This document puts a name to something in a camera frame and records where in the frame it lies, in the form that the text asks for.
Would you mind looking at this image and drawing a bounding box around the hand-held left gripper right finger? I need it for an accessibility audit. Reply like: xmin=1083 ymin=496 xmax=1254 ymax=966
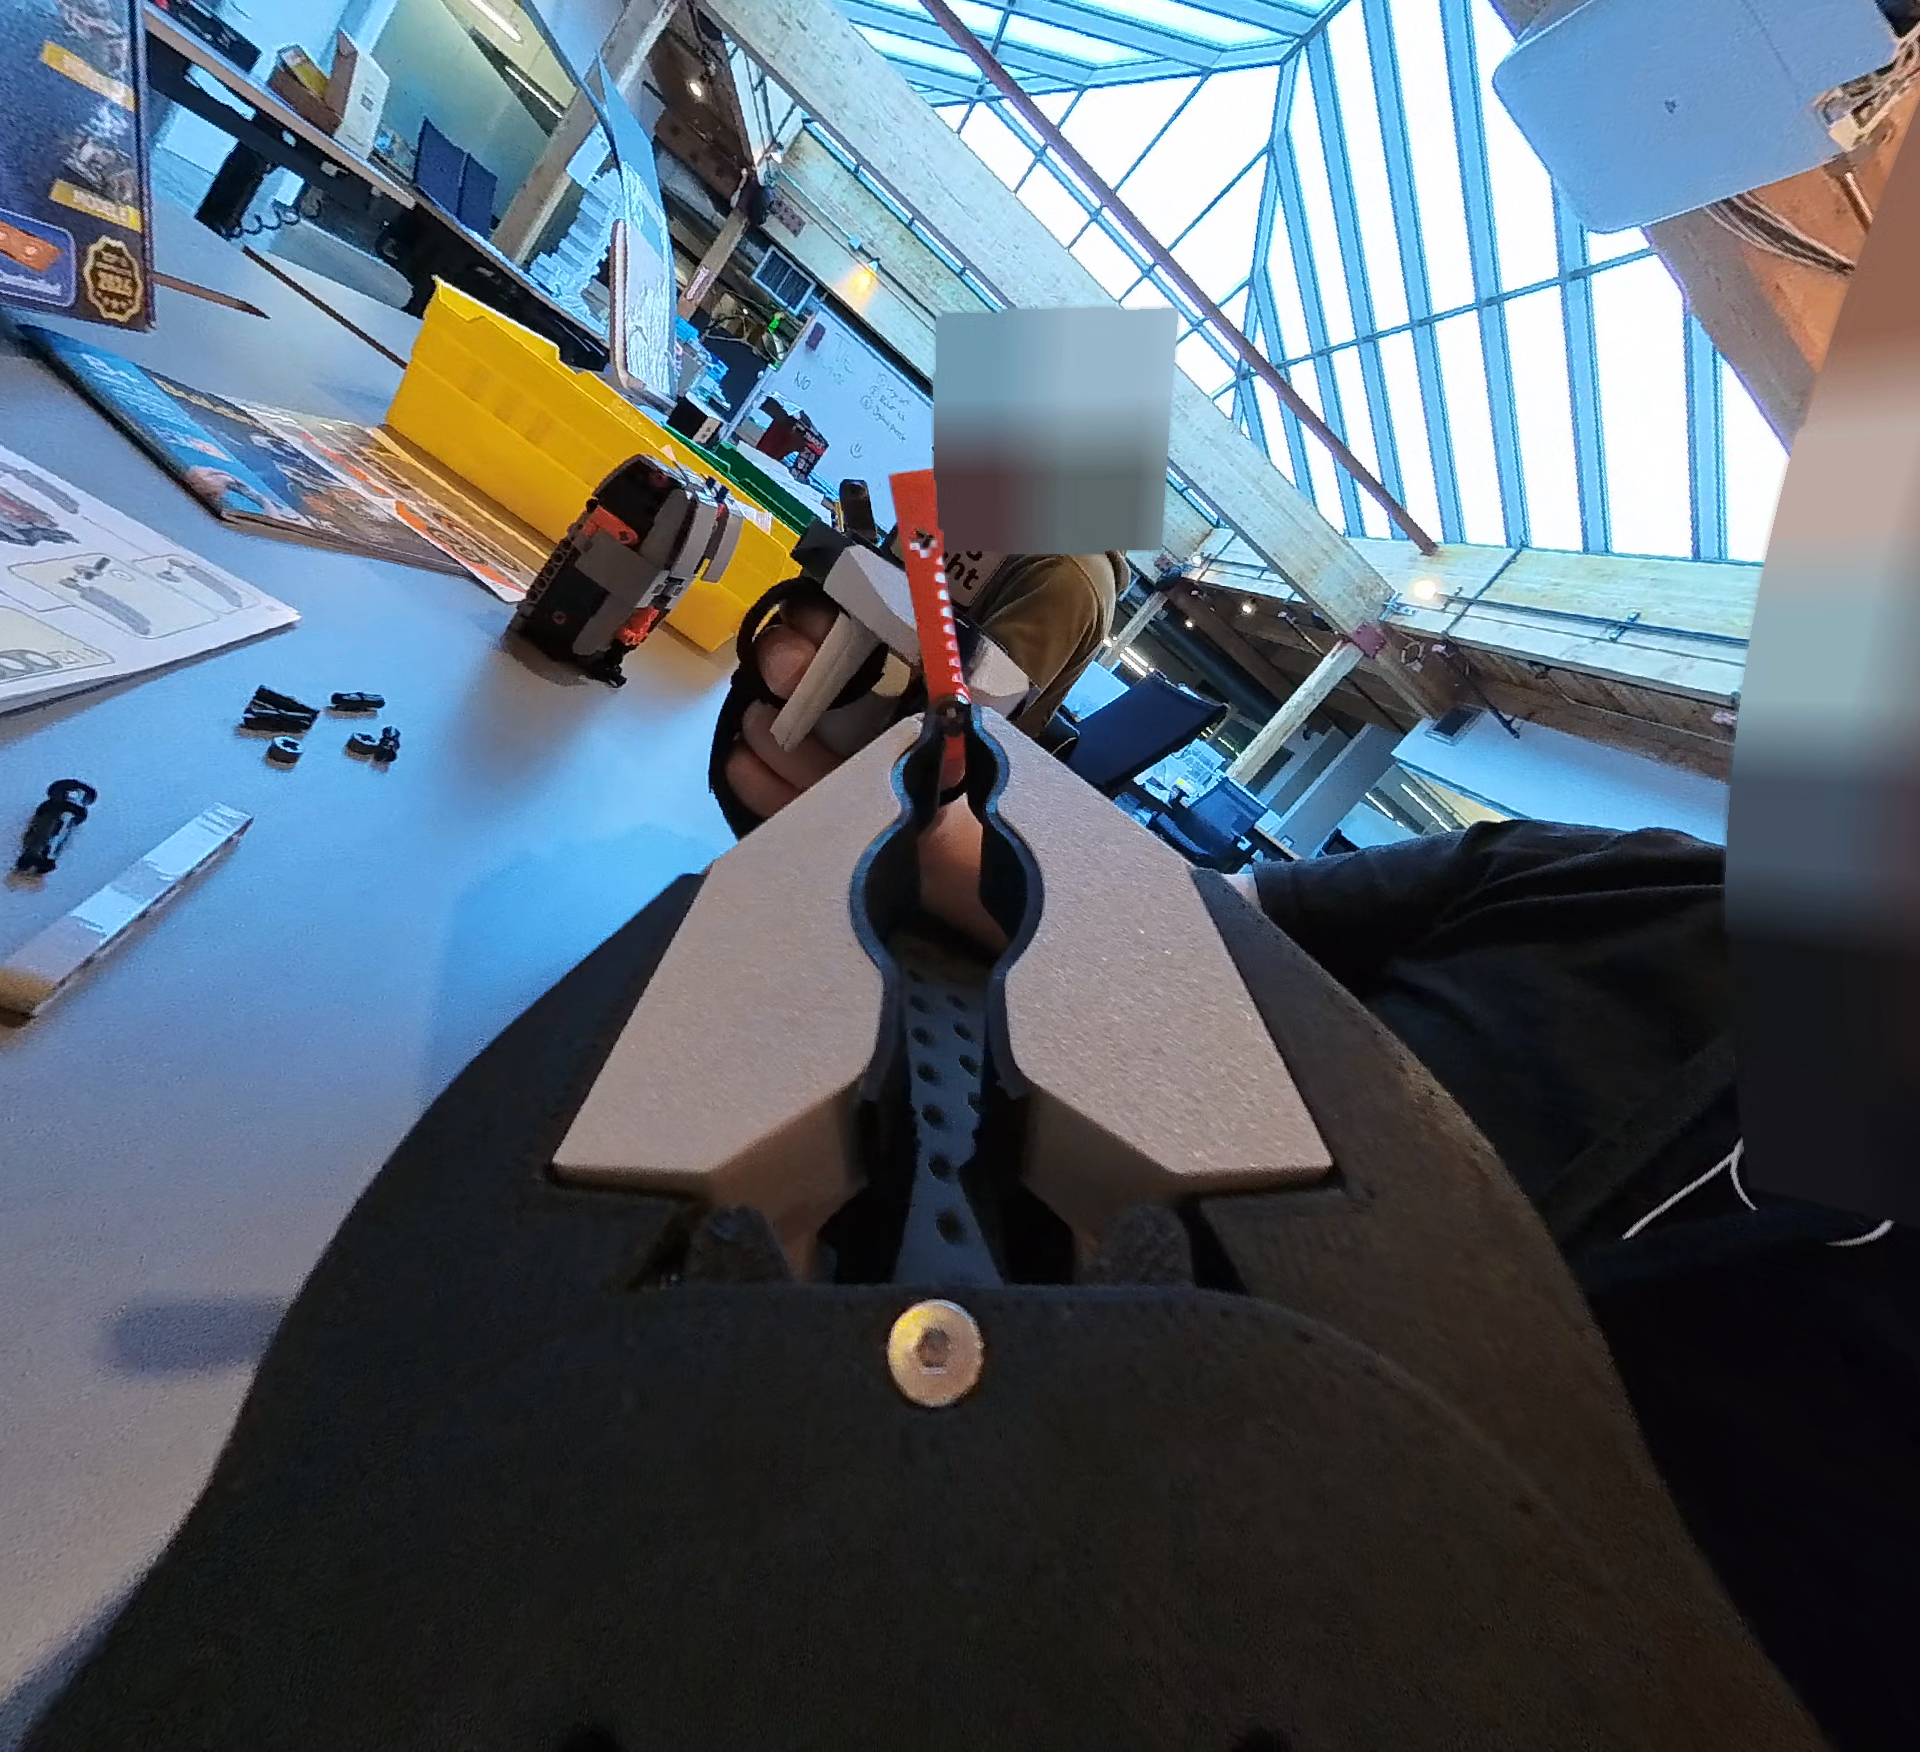
xmin=966 ymin=705 xmax=1336 ymax=1286

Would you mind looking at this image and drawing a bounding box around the blue toy robot box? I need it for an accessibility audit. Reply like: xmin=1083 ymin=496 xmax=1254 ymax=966
xmin=0 ymin=0 xmax=158 ymax=332

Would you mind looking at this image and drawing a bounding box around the toy robot body model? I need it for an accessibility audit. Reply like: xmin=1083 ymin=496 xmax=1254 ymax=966
xmin=511 ymin=453 xmax=744 ymax=690

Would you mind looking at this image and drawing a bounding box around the blue cover booklet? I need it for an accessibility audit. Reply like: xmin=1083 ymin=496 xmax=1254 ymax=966
xmin=22 ymin=325 xmax=482 ymax=577

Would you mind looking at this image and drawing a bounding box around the white ceiling device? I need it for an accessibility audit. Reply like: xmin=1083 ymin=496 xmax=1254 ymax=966
xmin=1492 ymin=0 xmax=1908 ymax=231

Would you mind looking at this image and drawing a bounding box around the open instruction booklet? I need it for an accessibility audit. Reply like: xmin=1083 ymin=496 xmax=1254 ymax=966
xmin=0 ymin=439 xmax=303 ymax=716

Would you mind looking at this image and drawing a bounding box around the whiteboard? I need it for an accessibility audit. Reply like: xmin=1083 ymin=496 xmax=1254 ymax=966
xmin=743 ymin=312 xmax=935 ymax=494

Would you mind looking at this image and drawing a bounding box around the white orange leaflet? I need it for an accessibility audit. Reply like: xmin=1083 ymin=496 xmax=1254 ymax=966
xmin=337 ymin=422 xmax=579 ymax=606

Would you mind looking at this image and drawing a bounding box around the white printed board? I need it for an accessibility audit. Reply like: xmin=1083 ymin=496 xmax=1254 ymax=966
xmin=577 ymin=57 xmax=679 ymax=410

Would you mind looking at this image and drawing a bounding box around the light grey long beam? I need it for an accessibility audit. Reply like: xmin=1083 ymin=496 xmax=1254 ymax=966
xmin=0 ymin=805 xmax=254 ymax=1017

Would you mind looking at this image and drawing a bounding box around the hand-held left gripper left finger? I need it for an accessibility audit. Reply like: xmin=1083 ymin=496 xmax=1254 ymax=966
xmin=555 ymin=714 xmax=942 ymax=1286

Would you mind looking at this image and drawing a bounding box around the grey desk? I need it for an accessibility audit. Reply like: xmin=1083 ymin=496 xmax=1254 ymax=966
xmin=0 ymin=153 xmax=840 ymax=1694

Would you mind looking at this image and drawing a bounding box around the black car picture box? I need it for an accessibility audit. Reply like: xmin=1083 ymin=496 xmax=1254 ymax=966
xmin=141 ymin=0 xmax=268 ymax=76

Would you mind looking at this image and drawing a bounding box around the orange toothed beam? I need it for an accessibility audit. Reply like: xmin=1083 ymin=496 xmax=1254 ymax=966
xmin=890 ymin=469 xmax=974 ymax=710

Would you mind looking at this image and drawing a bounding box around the person's right hand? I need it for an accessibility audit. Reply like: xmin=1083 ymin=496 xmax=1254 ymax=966
xmin=723 ymin=619 xmax=1010 ymax=956

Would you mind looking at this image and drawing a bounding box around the black office chair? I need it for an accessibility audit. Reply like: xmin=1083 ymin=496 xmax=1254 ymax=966
xmin=1064 ymin=669 xmax=1276 ymax=872

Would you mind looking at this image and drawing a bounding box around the cardboard box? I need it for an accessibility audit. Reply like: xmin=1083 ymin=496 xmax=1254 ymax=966
xmin=270 ymin=30 xmax=395 ymax=159

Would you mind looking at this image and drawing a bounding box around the yellow plastic bin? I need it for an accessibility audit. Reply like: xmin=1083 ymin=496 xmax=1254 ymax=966
xmin=387 ymin=276 xmax=804 ymax=651

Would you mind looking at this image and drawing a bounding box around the green plastic bin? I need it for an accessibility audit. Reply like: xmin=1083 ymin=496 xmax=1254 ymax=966
xmin=706 ymin=432 xmax=819 ymax=538

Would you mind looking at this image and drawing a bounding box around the long black pin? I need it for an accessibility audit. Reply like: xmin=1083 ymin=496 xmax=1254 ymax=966
xmin=13 ymin=776 xmax=98 ymax=876

